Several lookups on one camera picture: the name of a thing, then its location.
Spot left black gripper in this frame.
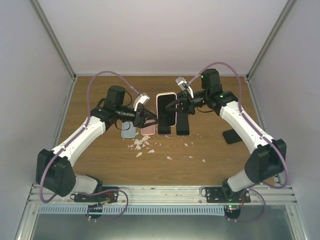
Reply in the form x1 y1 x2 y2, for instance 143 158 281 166
117 105 160 128

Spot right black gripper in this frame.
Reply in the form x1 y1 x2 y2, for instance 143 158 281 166
163 90 208 116

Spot pink phone case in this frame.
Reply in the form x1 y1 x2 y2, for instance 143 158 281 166
140 118 156 136

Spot purple black phone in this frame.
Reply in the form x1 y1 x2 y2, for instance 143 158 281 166
157 125 171 136

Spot black phone from blue case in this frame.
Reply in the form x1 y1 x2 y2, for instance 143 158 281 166
176 112 190 136

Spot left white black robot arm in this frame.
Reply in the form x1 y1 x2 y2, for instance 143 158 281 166
36 85 158 202

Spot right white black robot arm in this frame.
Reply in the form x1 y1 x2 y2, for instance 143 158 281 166
165 68 289 203

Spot phone in black case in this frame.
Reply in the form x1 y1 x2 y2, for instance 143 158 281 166
222 129 243 145

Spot white debris flakes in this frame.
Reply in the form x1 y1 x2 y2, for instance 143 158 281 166
127 133 209 163

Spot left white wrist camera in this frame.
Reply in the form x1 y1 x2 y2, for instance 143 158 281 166
133 92 150 112

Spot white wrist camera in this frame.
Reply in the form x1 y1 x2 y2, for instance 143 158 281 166
175 76 194 99
133 92 150 112

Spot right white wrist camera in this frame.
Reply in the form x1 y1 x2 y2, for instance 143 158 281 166
175 76 194 99

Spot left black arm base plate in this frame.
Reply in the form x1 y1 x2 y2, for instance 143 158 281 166
70 186 119 204

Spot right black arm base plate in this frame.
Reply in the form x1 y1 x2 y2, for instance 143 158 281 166
199 186 251 204

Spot grey slotted cable duct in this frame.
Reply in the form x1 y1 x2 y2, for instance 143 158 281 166
38 204 225 216

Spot left aluminium corner post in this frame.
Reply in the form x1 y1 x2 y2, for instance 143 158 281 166
28 0 77 81

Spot aluminium corner post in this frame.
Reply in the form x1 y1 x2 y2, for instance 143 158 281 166
28 0 77 81
245 0 297 82

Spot aluminium front rail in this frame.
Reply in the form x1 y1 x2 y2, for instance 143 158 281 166
26 183 298 205

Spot right aluminium corner post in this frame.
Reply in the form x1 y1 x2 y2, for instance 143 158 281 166
245 0 297 82

